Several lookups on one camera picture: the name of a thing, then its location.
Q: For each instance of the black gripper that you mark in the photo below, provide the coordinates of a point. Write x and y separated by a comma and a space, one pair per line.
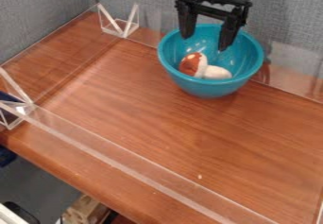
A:
233, 11

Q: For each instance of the brown and white plush mushroom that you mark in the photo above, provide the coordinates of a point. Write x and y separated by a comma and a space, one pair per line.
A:
196, 66

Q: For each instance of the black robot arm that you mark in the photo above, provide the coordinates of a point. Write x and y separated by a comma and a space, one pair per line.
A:
232, 11

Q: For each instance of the blue plastic bowl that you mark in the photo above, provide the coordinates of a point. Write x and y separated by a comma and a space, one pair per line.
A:
242, 59

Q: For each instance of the clear acrylic back barrier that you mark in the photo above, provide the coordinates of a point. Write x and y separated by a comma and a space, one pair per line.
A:
293, 70

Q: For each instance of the clear acrylic barrier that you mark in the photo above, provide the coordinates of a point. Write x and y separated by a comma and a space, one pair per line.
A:
69, 143
293, 70

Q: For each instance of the clear acrylic front barrier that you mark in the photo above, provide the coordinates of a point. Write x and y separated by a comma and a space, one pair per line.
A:
69, 143

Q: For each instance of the wooden block under table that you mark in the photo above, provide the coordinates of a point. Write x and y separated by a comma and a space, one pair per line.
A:
86, 211

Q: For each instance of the black and white device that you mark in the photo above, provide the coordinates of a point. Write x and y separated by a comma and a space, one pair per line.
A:
13, 214

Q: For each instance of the clear acrylic corner bracket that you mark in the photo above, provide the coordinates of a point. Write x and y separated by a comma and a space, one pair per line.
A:
116, 26

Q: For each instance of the clear acrylic left bracket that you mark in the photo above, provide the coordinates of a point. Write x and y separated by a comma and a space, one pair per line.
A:
17, 104

